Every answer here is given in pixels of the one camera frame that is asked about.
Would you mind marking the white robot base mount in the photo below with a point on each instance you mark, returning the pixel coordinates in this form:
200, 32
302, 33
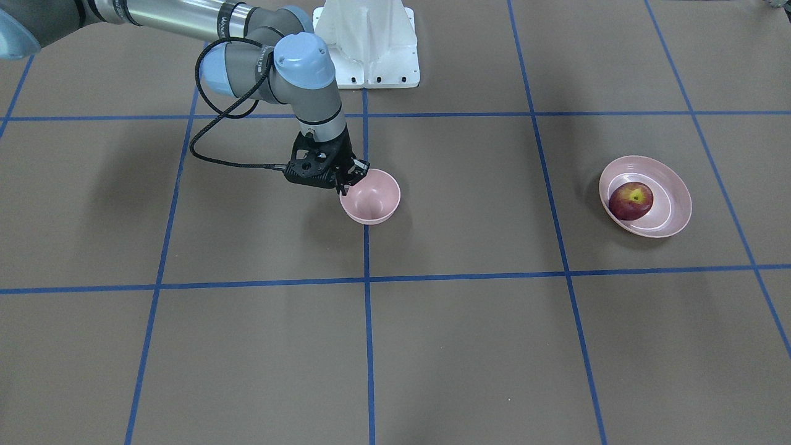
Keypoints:
373, 44

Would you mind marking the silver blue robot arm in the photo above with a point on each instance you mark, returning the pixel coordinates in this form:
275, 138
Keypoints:
251, 53

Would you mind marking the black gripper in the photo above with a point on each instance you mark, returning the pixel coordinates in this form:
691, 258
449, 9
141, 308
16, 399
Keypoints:
343, 158

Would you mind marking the blue tape grid lines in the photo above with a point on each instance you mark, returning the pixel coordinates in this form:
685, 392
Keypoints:
151, 298

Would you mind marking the pink plate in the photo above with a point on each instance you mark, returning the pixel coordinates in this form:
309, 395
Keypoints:
672, 204

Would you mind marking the red apple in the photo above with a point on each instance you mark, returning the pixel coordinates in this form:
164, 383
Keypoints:
631, 201

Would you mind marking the pink bowl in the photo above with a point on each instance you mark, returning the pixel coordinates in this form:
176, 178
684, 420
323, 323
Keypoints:
373, 200

